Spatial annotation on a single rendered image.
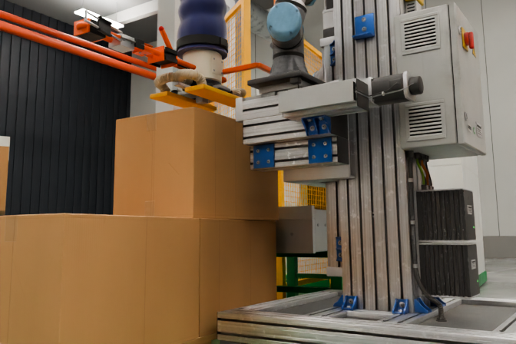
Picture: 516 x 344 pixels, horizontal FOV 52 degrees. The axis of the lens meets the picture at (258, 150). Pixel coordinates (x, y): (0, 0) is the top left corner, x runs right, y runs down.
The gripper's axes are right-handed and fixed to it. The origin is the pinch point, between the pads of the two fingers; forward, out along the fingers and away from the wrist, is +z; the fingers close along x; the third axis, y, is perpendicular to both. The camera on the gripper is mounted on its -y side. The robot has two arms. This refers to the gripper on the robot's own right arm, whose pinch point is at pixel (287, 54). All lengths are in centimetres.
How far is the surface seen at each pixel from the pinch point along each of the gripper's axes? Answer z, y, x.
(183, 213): 73, 61, -10
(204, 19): -8.7, 37.6, -18.8
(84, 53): -296, -506, -769
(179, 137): 46, 60, -12
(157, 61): 14, 59, -25
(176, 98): 24, 41, -31
